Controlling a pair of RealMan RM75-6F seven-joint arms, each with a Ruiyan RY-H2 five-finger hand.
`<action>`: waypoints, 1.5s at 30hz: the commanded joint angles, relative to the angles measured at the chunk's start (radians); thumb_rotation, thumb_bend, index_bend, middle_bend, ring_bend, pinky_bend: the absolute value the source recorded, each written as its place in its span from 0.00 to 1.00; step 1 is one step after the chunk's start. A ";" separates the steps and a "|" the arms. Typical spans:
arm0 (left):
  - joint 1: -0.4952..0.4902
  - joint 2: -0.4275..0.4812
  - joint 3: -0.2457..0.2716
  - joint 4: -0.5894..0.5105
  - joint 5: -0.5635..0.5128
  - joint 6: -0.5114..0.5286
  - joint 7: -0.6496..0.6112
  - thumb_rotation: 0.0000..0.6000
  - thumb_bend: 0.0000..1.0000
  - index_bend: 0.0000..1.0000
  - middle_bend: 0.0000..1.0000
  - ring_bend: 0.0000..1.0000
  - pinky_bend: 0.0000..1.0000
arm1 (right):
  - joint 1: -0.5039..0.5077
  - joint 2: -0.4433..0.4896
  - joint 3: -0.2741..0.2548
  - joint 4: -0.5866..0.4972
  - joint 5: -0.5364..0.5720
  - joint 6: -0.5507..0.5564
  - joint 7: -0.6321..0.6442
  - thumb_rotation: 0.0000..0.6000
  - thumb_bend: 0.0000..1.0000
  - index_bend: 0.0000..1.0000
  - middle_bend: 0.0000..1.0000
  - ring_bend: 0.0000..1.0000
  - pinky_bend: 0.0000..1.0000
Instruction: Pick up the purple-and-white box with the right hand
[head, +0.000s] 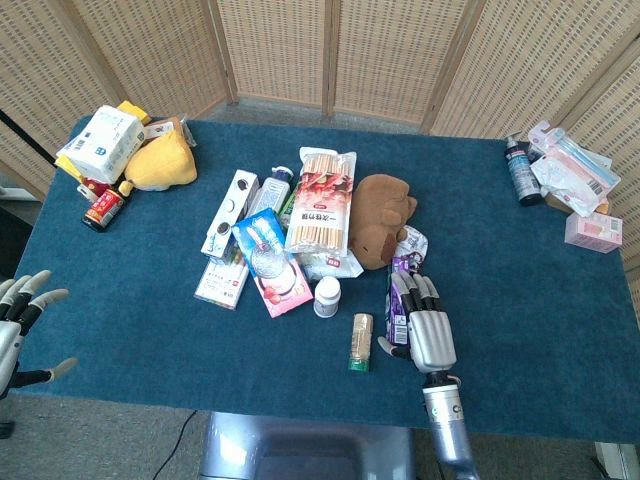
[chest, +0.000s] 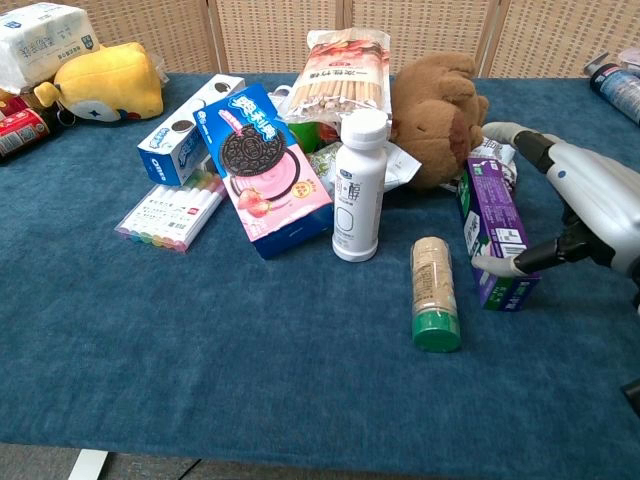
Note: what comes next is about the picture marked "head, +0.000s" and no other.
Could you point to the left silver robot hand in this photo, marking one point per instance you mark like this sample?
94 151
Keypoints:
10 340

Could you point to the blue toothbrush blister pack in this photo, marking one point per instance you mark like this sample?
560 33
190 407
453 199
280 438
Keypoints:
582 160

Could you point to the blue table mat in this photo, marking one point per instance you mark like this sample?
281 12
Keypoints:
165 340

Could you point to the dark pump bottle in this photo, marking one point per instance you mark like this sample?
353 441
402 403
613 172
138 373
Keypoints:
521 172

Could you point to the white tissue pack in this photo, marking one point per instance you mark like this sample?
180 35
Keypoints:
102 142

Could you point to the yellow plush toy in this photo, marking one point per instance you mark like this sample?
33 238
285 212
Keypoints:
162 165

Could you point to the disposable chopsticks pack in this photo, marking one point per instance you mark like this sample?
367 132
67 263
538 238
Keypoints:
320 200

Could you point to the woven bamboo folding screen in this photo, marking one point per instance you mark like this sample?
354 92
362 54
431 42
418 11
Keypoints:
380 50

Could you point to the green package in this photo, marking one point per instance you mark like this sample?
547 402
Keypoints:
287 210

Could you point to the yellow flat packet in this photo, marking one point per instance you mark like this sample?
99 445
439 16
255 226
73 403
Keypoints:
69 167

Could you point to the white pack red label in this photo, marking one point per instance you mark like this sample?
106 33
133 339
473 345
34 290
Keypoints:
220 282

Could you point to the long purple box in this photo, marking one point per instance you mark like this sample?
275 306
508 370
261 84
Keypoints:
397 333

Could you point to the silver snack packet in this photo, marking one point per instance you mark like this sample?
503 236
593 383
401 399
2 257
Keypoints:
415 245

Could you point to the brown cardboard box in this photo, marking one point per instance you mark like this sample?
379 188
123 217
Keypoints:
555 201

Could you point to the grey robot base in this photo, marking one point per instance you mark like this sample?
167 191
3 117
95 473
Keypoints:
305 445

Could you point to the brown snack packet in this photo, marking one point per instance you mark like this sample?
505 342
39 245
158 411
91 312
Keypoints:
165 127

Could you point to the clear bottle blue cap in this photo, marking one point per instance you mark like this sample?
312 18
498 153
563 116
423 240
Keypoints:
270 192

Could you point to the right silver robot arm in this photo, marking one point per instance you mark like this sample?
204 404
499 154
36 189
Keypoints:
447 420

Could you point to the dark soy sauce bottle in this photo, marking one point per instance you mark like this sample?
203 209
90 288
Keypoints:
102 210

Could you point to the black pole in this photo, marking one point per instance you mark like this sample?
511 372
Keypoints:
25 135

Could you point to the white plastic bag red label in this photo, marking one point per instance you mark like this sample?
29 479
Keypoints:
332 265

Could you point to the white pill bottle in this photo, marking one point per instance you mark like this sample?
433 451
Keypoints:
327 297

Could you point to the white plastic pouch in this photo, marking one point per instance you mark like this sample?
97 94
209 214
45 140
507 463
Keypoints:
565 187

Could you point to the red and white packet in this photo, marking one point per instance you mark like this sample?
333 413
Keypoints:
92 189

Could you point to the brown capybara plush toy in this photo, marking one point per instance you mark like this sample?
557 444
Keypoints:
382 210

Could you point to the white cookie box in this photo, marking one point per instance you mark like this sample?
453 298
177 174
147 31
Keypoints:
232 210

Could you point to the toothpick bottle green cap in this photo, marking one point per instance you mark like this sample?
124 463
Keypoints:
361 340

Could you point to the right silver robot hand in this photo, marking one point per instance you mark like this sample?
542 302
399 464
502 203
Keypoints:
432 340

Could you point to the pink package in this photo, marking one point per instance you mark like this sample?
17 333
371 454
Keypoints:
272 265

